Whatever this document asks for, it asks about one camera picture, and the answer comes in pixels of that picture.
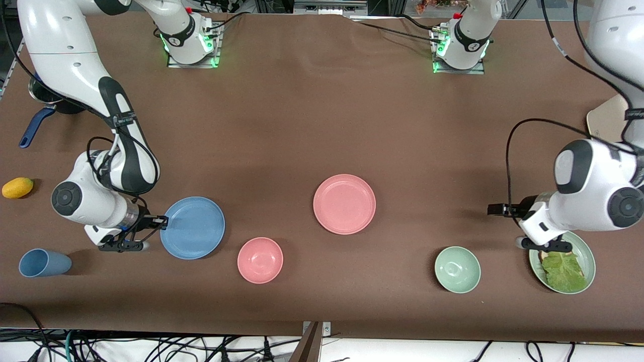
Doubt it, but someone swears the brown wooden beam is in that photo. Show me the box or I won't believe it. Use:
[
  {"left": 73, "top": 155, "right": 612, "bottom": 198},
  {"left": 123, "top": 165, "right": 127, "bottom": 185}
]
[{"left": 289, "top": 322, "right": 323, "bottom": 362}]

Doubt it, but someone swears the bread slice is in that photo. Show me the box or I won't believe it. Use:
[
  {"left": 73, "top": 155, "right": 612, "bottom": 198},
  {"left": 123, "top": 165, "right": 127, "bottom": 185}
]
[{"left": 537, "top": 250, "right": 585, "bottom": 278}]

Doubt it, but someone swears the green lettuce leaf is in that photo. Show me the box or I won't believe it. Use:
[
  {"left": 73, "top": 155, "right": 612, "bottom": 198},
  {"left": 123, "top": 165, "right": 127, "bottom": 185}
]
[{"left": 541, "top": 250, "right": 586, "bottom": 292}]

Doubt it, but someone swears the red orange decoration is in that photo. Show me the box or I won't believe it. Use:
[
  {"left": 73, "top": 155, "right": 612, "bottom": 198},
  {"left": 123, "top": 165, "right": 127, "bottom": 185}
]
[{"left": 416, "top": 0, "right": 471, "bottom": 14}]

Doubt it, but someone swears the blue plate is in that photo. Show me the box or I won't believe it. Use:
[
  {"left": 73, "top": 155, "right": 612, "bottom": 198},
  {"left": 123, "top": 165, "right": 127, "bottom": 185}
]
[{"left": 160, "top": 196, "right": 226, "bottom": 260}]

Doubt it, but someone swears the beige cutting board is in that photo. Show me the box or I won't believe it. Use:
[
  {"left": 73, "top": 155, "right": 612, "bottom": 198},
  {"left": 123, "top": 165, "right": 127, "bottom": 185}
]
[{"left": 586, "top": 94, "right": 630, "bottom": 145}]

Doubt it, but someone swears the yellow lemon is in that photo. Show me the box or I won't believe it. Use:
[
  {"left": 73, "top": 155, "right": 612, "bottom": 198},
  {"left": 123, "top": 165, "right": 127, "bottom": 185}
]
[{"left": 2, "top": 177, "right": 34, "bottom": 199}]

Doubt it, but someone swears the grey electronics box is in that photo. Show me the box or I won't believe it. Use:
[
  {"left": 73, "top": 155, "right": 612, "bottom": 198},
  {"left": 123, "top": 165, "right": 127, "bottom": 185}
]
[{"left": 293, "top": 0, "right": 369, "bottom": 16}]

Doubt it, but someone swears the small pink bowl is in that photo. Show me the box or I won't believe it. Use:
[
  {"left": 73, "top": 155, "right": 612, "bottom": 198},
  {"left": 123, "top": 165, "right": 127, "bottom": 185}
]
[{"left": 237, "top": 237, "right": 284, "bottom": 284}]

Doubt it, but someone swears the small green bowl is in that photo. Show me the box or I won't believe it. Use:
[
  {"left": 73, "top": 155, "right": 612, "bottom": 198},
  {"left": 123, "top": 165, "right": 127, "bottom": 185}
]
[{"left": 435, "top": 246, "right": 481, "bottom": 294}]

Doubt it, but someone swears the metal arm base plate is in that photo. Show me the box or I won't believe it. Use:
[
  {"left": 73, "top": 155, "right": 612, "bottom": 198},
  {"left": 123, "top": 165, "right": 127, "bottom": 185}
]
[
  {"left": 167, "top": 23, "right": 222, "bottom": 69},
  {"left": 432, "top": 25, "right": 486, "bottom": 75}
]

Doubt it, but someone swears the steel pot with blue handle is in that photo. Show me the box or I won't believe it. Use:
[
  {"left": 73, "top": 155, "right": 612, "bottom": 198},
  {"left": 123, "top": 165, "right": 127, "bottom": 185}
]
[{"left": 19, "top": 74, "right": 87, "bottom": 149}]

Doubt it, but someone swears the green plate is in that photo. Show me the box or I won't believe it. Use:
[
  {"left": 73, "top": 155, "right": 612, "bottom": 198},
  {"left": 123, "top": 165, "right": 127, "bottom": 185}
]
[{"left": 529, "top": 230, "right": 596, "bottom": 295}]

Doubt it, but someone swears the pink plate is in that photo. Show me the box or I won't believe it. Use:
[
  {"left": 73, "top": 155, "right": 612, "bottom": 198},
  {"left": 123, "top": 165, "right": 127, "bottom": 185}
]
[{"left": 313, "top": 174, "right": 376, "bottom": 235}]

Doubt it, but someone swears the blue cup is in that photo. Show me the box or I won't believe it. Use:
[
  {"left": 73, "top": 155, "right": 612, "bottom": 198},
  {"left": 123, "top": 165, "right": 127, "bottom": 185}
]
[{"left": 19, "top": 248, "right": 72, "bottom": 278}]

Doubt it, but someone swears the black base cable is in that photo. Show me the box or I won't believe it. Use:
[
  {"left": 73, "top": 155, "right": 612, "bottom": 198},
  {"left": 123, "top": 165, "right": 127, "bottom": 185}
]
[
  {"left": 201, "top": 10, "right": 253, "bottom": 39},
  {"left": 352, "top": 17, "right": 446, "bottom": 47}
]

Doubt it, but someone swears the black floor cable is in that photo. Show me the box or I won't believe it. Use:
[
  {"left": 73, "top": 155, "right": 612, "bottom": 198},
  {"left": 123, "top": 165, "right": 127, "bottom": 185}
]
[{"left": 0, "top": 302, "right": 49, "bottom": 362}]

